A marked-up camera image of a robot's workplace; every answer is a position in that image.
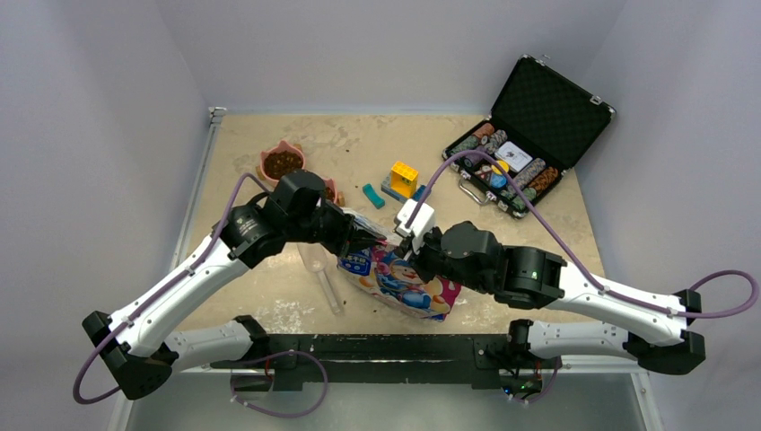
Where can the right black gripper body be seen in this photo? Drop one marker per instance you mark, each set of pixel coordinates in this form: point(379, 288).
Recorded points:
point(431, 260)

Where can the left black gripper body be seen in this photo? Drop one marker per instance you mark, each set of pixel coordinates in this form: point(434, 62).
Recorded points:
point(331, 226)

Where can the clear plastic scoop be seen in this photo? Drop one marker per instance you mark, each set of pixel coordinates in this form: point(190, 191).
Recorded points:
point(315, 260)

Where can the colourful pet food bag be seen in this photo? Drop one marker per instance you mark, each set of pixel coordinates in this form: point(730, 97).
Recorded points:
point(381, 273)

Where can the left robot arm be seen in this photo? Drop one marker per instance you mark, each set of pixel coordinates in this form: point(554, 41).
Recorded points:
point(139, 343)

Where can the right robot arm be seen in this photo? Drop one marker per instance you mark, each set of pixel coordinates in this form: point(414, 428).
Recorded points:
point(650, 329)

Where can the near pink pet bowl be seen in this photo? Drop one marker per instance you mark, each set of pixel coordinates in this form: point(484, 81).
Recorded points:
point(333, 193)

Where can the pink pet bowl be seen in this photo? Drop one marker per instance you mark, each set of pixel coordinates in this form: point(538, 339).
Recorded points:
point(280, 160)
point(333, 193)

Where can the far pink pet bowl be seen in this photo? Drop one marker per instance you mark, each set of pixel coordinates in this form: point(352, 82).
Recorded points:
point(280, 160)

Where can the teal toy brick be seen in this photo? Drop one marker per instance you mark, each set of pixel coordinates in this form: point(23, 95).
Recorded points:
point(376, 200)

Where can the grey blue toy brick base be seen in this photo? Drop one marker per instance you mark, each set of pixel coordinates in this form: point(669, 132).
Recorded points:
point(386, 188)

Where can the yellow toy brick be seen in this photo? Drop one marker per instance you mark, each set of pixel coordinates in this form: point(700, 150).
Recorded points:
point(403, 179)

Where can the black poker chip case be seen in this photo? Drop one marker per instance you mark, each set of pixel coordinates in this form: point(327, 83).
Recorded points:
point(539, 127)

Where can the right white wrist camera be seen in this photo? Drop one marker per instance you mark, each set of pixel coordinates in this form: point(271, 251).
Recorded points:
point(413, 222)

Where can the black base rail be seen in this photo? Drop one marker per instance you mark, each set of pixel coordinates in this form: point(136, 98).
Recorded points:
point(260, 361)

